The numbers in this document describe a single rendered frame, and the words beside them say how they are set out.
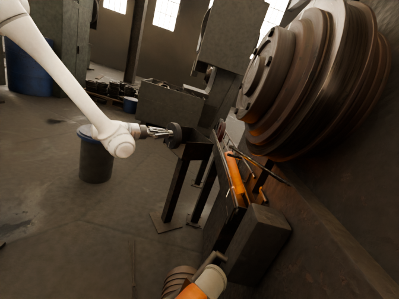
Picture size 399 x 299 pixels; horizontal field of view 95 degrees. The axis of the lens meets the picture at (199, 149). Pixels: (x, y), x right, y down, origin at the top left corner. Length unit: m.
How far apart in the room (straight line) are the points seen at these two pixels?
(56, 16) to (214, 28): 2.33
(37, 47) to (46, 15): 3.17
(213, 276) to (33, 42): 0.87
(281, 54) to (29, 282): 1.34
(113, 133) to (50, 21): 3.33
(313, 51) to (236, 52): 2.81
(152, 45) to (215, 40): 8.02
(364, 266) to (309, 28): 0.50
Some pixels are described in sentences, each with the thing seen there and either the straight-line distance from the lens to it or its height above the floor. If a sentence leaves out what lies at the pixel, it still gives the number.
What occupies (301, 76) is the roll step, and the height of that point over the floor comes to 1.14.
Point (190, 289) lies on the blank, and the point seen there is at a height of 0.77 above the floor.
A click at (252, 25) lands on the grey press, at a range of 3.41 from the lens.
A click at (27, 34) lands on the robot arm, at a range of 0.88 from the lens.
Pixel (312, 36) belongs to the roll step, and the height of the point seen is 1.22.
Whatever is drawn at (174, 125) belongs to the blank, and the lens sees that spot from 1.05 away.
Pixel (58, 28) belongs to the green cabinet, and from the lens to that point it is 3.93.
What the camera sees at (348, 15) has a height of 1.26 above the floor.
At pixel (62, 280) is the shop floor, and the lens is 1.27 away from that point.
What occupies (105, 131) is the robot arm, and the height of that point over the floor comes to 0.78.
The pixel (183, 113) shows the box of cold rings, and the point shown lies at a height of 0.43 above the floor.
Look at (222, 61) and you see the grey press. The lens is 3.24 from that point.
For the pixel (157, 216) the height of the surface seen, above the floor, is 0.01.
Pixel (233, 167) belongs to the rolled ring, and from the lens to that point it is 0.72.
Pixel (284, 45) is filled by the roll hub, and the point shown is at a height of 1.19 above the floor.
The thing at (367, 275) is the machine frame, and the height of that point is 0.87.
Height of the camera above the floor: 1.07
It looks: 21 degrees down
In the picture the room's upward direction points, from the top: 19 degrees clockwise
